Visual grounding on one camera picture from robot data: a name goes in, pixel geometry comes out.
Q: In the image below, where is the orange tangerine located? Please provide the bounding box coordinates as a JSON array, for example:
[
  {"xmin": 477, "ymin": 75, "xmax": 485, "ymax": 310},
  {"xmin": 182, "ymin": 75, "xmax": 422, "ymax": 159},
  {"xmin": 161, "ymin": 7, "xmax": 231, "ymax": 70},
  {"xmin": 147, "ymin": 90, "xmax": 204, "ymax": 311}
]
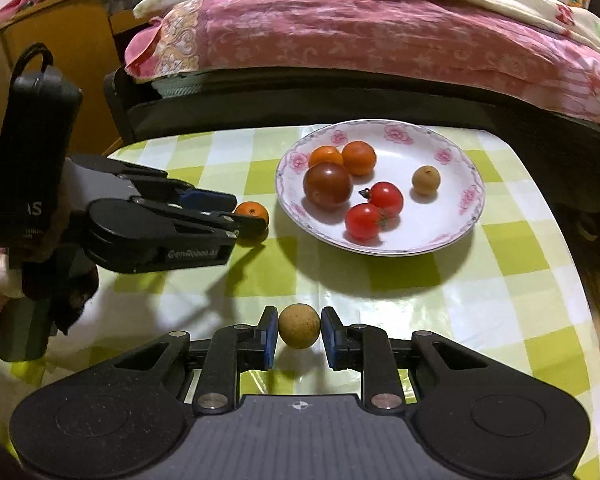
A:
[
  {"xmin": 308, "ymin": 145, "xmax": 343, "ymax": 168},
  {"xmin": 235, "ymin": 202, "xmax": 270, "ymax": 233},
  {"xmin": 341, "ymin": 141, "xmax": 377, "ymax": 177}
]

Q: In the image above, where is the brown longan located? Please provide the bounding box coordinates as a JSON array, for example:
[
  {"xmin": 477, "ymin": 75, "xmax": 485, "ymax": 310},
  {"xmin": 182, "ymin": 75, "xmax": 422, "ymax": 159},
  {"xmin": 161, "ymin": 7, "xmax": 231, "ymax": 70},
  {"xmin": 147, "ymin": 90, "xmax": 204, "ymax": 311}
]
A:
[
  {"xmin": 278, "ymin": 304, "xmax": 321, "ymax": 350},
  {"xmin": 412, "ymin": 166, "xmax": 441, "ymax": 196}
]

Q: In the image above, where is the dark purple tomato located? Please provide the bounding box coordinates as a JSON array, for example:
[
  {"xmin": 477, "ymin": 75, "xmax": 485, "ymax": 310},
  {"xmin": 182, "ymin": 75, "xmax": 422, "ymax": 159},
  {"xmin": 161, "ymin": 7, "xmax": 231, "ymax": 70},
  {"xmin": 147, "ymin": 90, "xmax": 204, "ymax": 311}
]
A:
[{"xmin": 302, "ymin": 162, "xmax": 353, "ymax": 209}]

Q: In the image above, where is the red cherry tomato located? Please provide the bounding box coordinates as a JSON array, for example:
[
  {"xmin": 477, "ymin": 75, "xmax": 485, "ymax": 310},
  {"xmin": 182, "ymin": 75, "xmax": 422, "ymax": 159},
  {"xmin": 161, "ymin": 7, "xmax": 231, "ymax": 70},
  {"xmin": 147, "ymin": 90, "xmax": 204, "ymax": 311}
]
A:
[
  {"xmin": 344, "ymin": 203, "xmax": 384, "ymax": 242},
  {"xmin": 358, "ymin": 181, "xmax": 404, "ymax": 218}
]

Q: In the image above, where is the green checkered tablecloth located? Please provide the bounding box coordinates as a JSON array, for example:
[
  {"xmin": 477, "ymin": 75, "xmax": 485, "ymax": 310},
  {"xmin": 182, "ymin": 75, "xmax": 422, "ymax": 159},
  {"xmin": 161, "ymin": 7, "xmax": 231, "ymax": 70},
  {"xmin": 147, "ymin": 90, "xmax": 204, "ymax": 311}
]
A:
[{"xmin": 0, "ymin": 127, "xmax": 600, "ymax": 479}]

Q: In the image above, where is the light wooden cabinet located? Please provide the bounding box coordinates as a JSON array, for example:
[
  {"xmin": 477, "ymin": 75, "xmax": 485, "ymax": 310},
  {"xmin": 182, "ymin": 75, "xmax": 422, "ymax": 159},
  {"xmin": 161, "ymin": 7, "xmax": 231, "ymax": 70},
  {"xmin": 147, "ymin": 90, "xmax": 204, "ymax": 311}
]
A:
[{"xmin": 0, "ymin": 0, "xmax": 149, "ymax": 155}]

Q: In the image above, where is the white floral plate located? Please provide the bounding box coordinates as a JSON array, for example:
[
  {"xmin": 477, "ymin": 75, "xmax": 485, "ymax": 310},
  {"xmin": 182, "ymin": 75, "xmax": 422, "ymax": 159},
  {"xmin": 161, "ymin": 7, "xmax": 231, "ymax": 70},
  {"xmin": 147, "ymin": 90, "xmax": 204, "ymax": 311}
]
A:
[{"xmin": 275, "ymin": 119, "xmax": 486, "ymax": 257}]

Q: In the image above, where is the pink floral quilt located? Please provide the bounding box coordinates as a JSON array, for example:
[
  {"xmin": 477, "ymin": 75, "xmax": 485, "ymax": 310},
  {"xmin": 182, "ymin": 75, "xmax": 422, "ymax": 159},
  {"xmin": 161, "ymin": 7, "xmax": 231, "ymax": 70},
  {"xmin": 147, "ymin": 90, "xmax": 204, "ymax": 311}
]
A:
[{"xmin": 124, "ymin": 0, "xmax": 600, "ymax": 125}]

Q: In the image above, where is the dark wooden bed frame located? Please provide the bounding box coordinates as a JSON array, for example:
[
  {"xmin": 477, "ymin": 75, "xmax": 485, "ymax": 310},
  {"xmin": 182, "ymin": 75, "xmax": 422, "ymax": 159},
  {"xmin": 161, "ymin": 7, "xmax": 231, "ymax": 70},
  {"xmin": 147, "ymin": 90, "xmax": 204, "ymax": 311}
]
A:
[{"xmin": 104, "ymin": 68, "xmax": 600, "ymax": 211}]

